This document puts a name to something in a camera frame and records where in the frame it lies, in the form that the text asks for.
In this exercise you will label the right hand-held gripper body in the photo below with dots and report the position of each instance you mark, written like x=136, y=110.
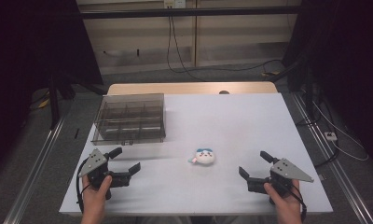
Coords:
x=287, y=172

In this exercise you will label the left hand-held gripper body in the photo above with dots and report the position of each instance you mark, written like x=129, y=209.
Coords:
x=96, y=165

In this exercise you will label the person's right hand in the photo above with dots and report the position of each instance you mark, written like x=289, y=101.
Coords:
x=282, y=197

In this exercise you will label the person's left hand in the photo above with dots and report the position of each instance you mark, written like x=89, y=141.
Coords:
x=96, y=196

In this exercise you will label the clear plastic compartment box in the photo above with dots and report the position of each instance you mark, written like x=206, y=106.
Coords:
x=130, y=119

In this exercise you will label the small black stick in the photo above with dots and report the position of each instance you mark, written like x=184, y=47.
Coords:
x=76, y=133

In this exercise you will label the white table cover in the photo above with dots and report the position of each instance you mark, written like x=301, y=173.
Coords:
x=237, y=127

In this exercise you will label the white round plush toy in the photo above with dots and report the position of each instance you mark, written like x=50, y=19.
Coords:
x=204, y=156

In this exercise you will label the white power strip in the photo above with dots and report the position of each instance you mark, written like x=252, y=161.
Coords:
x=330, y=136

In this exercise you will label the black metal stand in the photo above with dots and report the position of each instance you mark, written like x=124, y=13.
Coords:
x=54, y=105

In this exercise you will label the black curtain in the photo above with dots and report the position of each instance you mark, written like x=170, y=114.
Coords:
x=26, y=62
x=346, y=62

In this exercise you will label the black horizontal metal bar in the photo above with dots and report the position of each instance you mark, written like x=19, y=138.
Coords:
x=187, y=12

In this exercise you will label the aluminium floor rail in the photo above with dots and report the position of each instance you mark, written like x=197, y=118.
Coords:
x=348, y=186
x=35, y=174

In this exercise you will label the white wall socket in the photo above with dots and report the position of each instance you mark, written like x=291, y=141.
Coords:
x=174, y=3

